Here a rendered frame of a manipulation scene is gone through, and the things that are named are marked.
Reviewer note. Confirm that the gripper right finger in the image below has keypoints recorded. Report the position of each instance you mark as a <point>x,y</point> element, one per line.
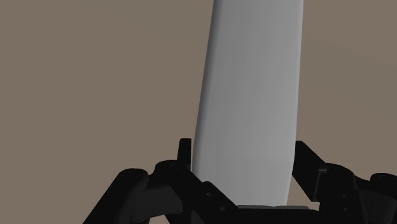
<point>338,186</point>

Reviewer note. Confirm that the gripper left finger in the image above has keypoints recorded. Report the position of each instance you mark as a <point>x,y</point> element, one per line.
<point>173,186</point>

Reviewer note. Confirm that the white smooth rounded object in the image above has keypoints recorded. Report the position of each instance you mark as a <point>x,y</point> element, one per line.
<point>251,102</point>

